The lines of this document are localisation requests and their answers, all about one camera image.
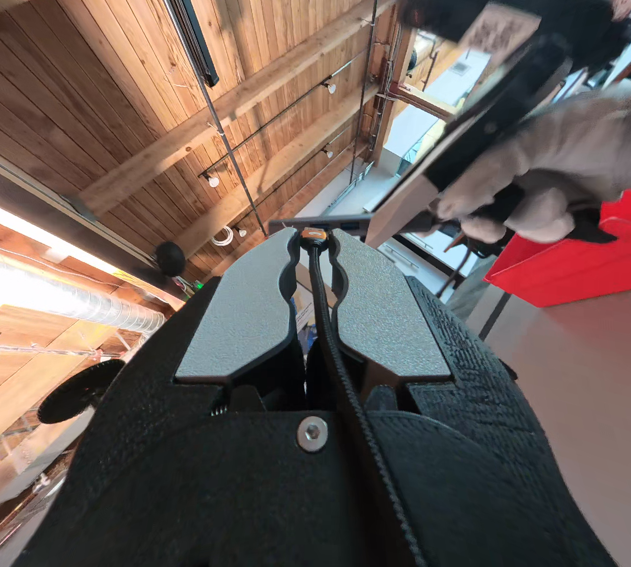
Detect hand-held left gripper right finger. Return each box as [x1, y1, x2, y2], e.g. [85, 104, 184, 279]
[328, 228, 453, 388]

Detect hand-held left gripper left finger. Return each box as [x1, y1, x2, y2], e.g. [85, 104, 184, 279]
[174, 227, 304, 386]

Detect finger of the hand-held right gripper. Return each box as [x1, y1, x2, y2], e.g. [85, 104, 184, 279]
[366, 106, 500, 249]

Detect black braided usb cable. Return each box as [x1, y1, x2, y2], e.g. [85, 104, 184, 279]
[298, 226, 429, 567]

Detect grey usb hub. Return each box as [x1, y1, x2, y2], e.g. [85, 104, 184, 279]
[268, 212, 442, 236]

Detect red plastic bin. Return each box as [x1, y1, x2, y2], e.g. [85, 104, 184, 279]
[484, 190, 631, 307]

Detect person's right hand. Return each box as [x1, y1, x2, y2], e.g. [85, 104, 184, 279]
[436, 86, 631, 245]

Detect black ceiling dome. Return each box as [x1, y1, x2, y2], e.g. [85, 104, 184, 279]
[155, 241, 187, 277]

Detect black lighting track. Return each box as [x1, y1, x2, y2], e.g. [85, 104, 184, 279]
[135, 0, 220, 87]

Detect silver ventilation duct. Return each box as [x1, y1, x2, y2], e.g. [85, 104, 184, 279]
[0, 259, 166, 331]

